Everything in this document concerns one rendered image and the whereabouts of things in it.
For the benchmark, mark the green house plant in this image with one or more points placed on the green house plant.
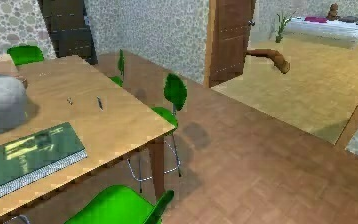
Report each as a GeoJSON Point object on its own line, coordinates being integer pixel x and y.
{"type": "Point", "coordinates": [281, 26]}

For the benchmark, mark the dark pen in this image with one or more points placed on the dark pen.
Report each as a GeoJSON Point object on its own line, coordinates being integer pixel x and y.
{"type": "Point", "coordinates": [100, 103]}

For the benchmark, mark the grey round vase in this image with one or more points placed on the grey round vase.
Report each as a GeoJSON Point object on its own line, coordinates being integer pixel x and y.
{"type": "Point", "coordinates": [3, 101]}

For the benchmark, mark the brown teddy bear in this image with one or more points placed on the brown teddy bear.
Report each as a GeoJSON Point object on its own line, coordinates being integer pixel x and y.
{"type": "Point", "coordinates": [333, 12]}

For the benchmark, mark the small grey pencil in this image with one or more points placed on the small grey pencil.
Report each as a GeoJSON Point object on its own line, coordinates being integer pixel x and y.
{"type": "Point", "coordinates": [69, 101]}

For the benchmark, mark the brown curved wooden object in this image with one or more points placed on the brown curved wooden object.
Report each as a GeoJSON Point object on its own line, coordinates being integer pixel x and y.
{"type": "Point", "coordinates": [277, 58]}

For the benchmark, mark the light wooden table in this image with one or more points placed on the light wooden table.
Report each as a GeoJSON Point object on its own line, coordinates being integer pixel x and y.
{"type": "Point", "coordinates": [73, 86]}

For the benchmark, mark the green book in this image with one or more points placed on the green book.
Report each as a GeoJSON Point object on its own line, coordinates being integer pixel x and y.
{"type": "Point", "coordinates": [33, 153]}

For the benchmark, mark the dark flat object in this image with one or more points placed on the dark flat object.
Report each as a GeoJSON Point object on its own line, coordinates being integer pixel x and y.
{"type": "Point", "coordinates": [349, 19]}

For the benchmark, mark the green chair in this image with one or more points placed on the green chair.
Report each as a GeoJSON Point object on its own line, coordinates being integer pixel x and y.
{"type": "Point", "coordinates": [120, 66]}
{"type": "Point", "coordinates": [25, 54]}
{"type": "Point", "coordinates": [120, 206]}
{"type": "Point", "coordinates": [175, 91]}

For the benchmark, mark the brown wooden room door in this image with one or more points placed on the brown wooden room door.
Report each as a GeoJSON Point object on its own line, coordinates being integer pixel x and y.
{"type": "Point", "coordinates": [230, 40]}

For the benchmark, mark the pink cloth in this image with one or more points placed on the pink cloth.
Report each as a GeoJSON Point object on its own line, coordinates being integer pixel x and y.
{"type": "Point", "coordinates": [316, 19]}

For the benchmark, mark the dark wooden cupboard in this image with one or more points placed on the dark wooden cupboard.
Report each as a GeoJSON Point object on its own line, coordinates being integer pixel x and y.
{"type": "Point", "coordinates": [70, 30]}

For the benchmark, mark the white bed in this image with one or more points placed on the white bed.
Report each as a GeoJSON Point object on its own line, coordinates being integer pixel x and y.
{"type": "Point", "coordinates": [327, 30]}

